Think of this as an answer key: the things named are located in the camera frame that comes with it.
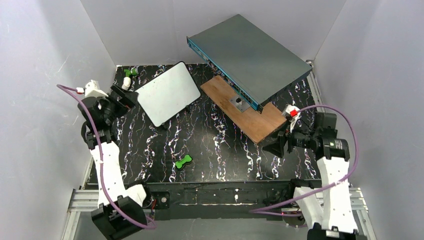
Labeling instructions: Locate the small whiteboard red writing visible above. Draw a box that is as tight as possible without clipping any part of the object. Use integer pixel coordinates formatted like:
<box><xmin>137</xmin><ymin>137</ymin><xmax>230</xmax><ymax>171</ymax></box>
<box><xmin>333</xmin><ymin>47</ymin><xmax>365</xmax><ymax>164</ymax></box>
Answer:
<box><xmin>135</xmin><ymin>61</ymin><xmax>201</xmax><ymax>127</ymax></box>

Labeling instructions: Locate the green whiteboard eraser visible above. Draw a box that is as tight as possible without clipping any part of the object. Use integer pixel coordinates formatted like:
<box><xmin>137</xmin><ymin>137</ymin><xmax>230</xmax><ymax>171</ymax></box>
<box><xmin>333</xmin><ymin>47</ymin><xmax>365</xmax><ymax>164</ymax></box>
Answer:
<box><xmin>174</xmin><ymin>154</ymin><xmax>193</xmax><ymax>171</ymax></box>

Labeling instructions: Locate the white pipe elbow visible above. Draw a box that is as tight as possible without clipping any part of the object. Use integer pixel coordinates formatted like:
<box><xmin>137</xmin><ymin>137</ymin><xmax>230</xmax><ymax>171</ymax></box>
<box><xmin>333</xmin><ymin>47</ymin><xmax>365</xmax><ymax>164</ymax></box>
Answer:
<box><xmin>121</xmin><ymin>77</ymin><xmax>132</xmax><ymax>91</ymax></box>

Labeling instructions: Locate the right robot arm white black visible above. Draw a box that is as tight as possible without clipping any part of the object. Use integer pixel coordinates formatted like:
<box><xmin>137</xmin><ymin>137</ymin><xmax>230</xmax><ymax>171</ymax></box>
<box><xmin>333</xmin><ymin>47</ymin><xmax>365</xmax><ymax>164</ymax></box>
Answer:
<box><xmin>263</xmin><ymin>112</ymin><xmax>367</xmax><ymax>240</ymax></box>

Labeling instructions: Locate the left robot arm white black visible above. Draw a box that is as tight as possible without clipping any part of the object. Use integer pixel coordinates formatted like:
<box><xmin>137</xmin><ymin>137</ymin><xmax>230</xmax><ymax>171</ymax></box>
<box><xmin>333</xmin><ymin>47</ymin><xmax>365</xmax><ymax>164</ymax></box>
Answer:
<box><xmin>77</xmin><ymin>81</ymin><xmax>149</xmax><ymax>240</ymax></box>

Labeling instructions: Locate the wooden board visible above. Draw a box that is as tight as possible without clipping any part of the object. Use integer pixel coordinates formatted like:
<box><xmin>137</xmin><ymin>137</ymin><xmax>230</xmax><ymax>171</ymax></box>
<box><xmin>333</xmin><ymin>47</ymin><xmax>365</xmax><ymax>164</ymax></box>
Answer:
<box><xmin>200</xmin><ymin>76</ymin><xmax>287</xmax><ymax>144</ymax></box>

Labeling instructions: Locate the green pipe fitting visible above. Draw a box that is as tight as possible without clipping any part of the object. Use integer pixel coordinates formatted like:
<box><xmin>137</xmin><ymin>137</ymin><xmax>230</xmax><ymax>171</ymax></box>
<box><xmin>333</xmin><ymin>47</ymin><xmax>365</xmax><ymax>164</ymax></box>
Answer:
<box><xmin>123</xmin><ymin>67</ymin><xmax>139</xmax><ymax>78</ymax></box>

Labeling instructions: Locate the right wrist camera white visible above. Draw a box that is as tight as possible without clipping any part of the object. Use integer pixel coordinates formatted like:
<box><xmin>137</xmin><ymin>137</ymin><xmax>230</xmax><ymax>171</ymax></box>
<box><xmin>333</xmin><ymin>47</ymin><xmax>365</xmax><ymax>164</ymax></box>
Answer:
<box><xmin>282</xmin><ymin>104</ymin><xmax>300</xmax><ymax>133</ymax></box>

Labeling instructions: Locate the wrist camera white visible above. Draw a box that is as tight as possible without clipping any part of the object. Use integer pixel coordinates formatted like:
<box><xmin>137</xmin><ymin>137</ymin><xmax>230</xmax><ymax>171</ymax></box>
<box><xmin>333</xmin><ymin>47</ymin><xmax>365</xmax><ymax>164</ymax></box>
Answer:
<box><xmin>75</xmin><ymin>79</ymin><xmax>108</xmax><ymax>100</ymax></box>
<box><xmin>282</xmin><ymin>104</ymin><xmax>300</xmax><ymax>133</ymax></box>

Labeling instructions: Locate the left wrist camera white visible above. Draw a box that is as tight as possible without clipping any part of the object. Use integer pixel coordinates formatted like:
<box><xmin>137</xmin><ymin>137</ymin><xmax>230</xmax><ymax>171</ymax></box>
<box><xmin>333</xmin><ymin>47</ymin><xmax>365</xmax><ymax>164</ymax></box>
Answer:
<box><xmin>75</xmin><ymin>79</ymin><xmax>108</xmax><ymax>100</ymax></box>

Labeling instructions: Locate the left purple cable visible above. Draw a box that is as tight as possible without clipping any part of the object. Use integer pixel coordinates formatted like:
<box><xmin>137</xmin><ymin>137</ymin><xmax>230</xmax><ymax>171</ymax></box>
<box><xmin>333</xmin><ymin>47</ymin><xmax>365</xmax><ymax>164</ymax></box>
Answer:
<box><xmin>56</xmin><ymin>84</ymin><xmax>158</xmax><ymax>231</ymax></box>

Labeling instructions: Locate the purple cable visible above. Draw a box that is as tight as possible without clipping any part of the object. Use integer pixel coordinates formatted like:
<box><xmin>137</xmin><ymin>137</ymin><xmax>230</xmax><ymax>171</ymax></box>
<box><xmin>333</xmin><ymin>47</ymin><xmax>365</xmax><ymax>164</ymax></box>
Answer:
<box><xmin>249</xmin><ymin>105</ymin><xmax>360</xmax><ymax>218</ymax></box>
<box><xmin>56</xmin><ymin>84</ymin><xmax>158</xmax><ymax>231</ymax></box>

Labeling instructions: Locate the metal bracket with knob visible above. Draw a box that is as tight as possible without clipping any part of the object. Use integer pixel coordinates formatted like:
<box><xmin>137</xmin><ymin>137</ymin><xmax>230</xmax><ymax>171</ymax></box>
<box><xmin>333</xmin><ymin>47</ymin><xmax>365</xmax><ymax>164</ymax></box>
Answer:
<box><xmin>229</xmin><ymin>94</ymin><xmax>251</xmax><ymax>113</ymax></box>

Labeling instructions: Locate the black wire easel stand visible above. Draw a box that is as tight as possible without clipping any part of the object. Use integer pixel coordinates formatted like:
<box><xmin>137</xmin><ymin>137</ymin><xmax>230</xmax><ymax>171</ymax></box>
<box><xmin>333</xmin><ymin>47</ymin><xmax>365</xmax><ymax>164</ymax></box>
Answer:
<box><xmin>158</xmin><ymin>103</ymin><xmax>193</xmax><ymax>131</ymax></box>

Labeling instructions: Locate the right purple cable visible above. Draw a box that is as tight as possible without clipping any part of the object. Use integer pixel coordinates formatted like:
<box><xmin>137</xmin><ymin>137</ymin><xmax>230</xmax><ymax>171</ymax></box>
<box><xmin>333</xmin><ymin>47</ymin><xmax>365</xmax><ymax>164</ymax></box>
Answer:
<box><xmin>249</xmin><ymin>105</ymin><xmax>360</xmax><ymax>218</ymax></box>

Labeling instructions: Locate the teal network switch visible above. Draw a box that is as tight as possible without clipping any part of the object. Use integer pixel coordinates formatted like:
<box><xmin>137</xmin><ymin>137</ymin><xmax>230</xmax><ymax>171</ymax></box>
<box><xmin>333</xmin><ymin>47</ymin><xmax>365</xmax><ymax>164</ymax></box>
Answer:
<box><xmin>186</xmin><ymin>14</ymin><xmax>312</xmax><ymax>113</ymax></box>

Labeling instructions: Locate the aluminium frame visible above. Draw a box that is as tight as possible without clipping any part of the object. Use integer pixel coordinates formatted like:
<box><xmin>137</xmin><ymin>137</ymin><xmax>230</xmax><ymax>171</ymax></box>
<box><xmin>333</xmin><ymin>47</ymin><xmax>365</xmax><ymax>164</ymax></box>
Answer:
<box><xmin>60</xmin><ymin>61</ymin><xmax>365</xmax><ymax>240</ymax></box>

